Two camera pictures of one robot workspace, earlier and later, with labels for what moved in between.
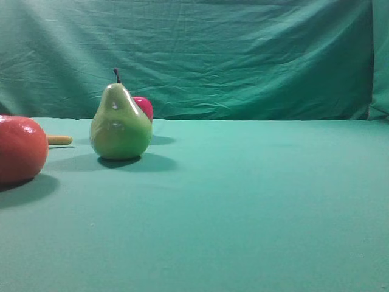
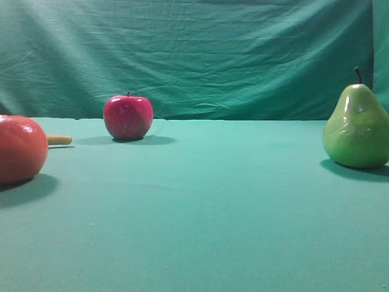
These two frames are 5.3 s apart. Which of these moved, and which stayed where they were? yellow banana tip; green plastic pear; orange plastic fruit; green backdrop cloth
Moved: green plastic pear
Stayed: green backdrop cloth; orange plastic fruit; yellow banana tip
